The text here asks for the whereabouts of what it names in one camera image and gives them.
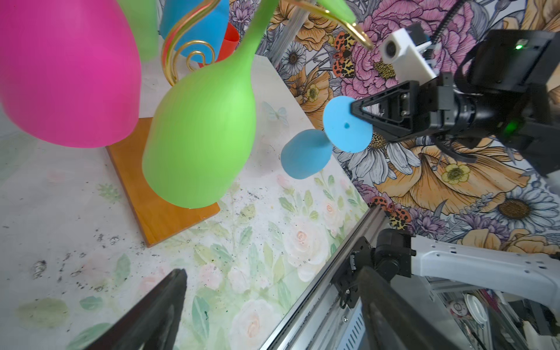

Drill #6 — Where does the light blue wine glass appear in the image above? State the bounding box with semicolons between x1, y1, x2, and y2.
280;96;374;179

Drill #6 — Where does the green wine glass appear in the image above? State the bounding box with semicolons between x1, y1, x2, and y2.
118;0;159;62
141;0;357;209

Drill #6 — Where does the pink wine glass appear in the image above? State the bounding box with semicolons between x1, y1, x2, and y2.
1;1;141;148

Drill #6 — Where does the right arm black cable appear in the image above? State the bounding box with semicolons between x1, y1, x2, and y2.
430;0;471;45

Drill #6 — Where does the wooden rack base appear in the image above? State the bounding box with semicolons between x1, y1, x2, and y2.
106;118;220;247

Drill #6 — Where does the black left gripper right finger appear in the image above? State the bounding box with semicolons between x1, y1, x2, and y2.
357;267;464;349

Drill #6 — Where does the gold wire glass rack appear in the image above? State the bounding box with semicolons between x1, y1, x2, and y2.
160;0;373;85

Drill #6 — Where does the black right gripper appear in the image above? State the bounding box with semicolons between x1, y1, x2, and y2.
351;72;461;142

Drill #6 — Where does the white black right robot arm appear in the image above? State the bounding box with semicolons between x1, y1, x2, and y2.
349;30;559;309

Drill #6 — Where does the back green wine glass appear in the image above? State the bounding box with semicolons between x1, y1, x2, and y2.
118;0;159;62

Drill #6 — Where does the back blue wine glass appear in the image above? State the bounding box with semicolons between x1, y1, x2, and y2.
159;0;230;54

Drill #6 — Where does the front green wine glass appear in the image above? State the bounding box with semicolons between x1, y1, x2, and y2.
141;0;357;209

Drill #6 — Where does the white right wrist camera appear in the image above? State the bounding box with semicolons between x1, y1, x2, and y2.
380;23;437;85

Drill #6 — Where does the right aluminium corner post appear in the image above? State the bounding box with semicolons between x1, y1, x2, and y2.
266;1;310;68

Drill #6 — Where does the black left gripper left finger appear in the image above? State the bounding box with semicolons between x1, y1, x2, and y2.
88;268;188;350

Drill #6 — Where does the red wine glass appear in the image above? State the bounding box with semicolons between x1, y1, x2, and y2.
217;23;241;62

